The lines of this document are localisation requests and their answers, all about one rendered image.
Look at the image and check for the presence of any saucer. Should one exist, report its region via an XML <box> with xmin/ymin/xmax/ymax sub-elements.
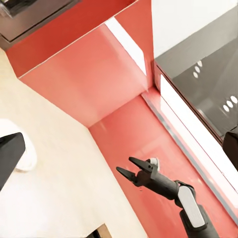
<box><xmin>0</xmin><ymin>119</ymin><xmax>37</xmax><ymax>171</ymax></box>

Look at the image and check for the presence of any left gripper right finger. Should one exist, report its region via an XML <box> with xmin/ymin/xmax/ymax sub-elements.
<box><xmin>222</xmin><ymin>131</ymin><xmax>238</xmax><ymax>172</ymax></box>

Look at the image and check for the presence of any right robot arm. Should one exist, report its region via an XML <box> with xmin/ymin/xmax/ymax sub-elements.
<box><xmin>116</xmin><ymin>157</ymin><xmax>220</xmax><ymax>238</ymax></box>

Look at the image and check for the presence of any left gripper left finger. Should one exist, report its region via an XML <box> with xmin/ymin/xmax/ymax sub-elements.
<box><xmin>0</xmin><ymin>132</ymin><xmax>26</xmax><ymax>191</ymax></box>

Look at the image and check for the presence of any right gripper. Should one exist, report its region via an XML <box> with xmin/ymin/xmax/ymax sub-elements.
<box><xmin>116</xmin><ymin>157</ymin><xmax>169</xmax><ymax>196</ymax></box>

